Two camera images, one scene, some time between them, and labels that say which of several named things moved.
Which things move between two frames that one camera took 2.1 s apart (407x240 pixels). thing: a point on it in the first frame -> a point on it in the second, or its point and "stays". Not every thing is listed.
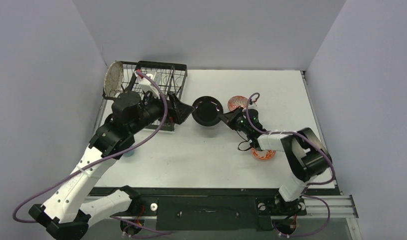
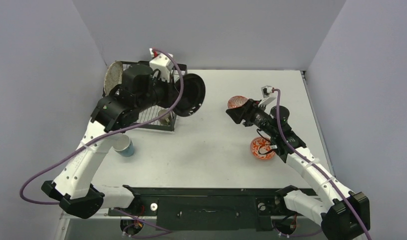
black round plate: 207,110 -> 192,96
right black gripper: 235,121 -> 245,110
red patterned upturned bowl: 236,101 stays
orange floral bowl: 263,154 stays
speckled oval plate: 113,78 stays
